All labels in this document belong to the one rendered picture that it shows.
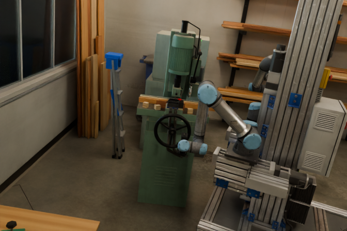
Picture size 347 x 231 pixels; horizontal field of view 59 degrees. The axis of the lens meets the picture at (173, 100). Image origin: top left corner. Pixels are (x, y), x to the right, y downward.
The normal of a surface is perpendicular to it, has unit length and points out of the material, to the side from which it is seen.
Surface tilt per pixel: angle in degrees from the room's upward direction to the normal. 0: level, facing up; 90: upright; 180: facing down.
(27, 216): 0
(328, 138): 90
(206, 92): 85
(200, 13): 90
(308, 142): 90
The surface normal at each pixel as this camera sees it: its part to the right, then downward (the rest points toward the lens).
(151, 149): -0.01, 0.30
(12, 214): 0.13, -0.94
